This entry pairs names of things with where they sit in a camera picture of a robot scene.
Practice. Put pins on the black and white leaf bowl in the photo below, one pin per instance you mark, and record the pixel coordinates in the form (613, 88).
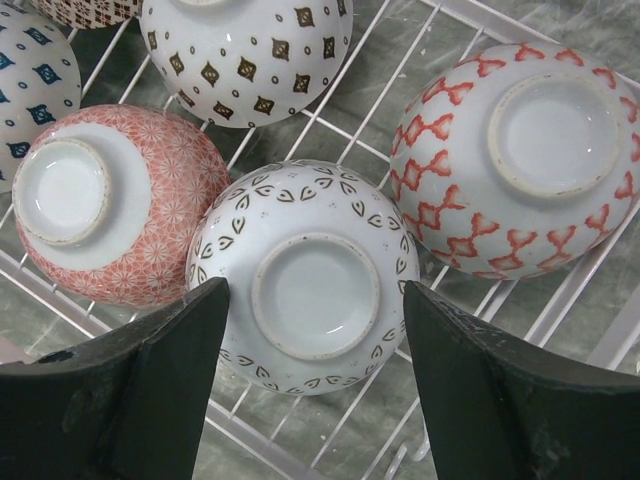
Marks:
(107, 200)

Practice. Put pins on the red circle patterned bowl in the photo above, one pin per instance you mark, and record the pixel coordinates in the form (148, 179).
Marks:
(250, 63)

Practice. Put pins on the brown patterned bowl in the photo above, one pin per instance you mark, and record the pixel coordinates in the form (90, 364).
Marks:
(88, 14)

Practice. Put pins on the dark blue patterned bowl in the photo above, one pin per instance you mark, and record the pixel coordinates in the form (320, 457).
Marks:
(517, 160)

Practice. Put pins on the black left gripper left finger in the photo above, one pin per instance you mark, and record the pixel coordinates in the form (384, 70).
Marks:
(129, 404)

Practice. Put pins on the light blue patterned bowl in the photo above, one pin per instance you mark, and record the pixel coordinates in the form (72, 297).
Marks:
(40, 83)

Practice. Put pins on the red striped bowl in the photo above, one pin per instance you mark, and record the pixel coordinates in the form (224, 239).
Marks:
(316, 259)

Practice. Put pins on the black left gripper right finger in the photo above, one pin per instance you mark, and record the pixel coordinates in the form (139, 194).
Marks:
(498, 407)

